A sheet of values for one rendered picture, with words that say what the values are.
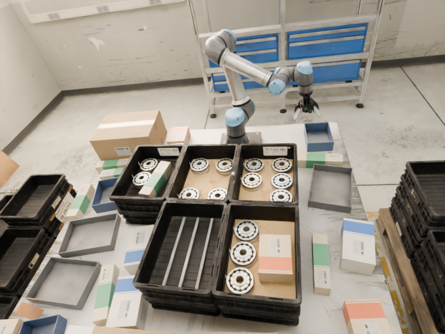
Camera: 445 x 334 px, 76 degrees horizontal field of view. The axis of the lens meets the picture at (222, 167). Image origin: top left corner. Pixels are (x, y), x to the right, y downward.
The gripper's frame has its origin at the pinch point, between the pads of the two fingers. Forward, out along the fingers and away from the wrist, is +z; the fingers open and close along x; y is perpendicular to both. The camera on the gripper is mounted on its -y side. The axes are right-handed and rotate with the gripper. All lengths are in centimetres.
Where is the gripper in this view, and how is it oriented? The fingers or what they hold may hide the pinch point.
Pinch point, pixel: (306, 118)
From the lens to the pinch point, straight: 177.7
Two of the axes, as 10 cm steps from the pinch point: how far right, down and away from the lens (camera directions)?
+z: 2.4, 7.1, 6.6
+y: -1.3, 7.0, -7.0
